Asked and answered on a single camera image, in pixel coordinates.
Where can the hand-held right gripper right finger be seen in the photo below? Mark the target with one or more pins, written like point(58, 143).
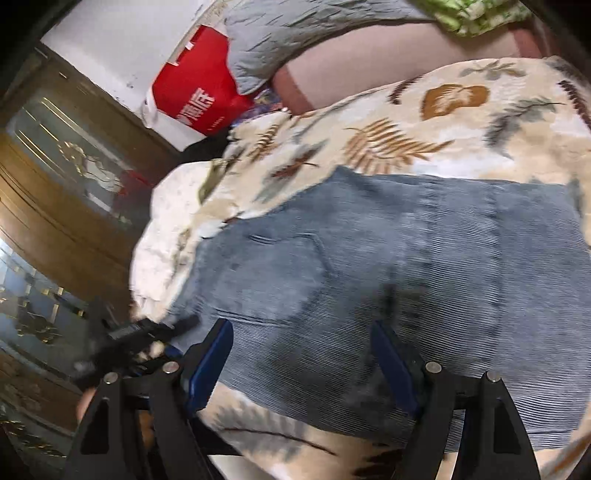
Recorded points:
point(392, 360)

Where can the wooden door with glass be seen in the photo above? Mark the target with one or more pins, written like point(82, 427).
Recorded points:
point(55, 194)

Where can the green checkered quilt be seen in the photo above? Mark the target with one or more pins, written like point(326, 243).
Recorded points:
point(471, 16)

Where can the pink brown sofa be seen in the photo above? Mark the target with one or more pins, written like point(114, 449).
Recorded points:
point(369, 64)

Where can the grey quilted pillow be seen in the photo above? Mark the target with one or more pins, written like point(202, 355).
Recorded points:
point(286, 37)

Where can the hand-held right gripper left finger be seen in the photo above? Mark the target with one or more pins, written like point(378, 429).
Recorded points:
point(207, 364)

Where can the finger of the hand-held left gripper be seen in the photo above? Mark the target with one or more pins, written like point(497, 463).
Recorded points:
point(178, 325)

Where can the leaf printed blanket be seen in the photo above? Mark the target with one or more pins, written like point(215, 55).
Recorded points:
point(415, 124)

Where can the colourful printed packet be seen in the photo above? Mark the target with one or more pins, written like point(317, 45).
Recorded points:
point(263, 106)

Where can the red shopping bag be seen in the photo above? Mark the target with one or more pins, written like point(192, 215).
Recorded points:
point(194, 92)

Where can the blue denim pants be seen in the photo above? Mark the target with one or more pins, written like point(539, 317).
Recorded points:
point(392, 258)

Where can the white printed quilt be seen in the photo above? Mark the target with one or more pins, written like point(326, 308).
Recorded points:
point(161, 244)

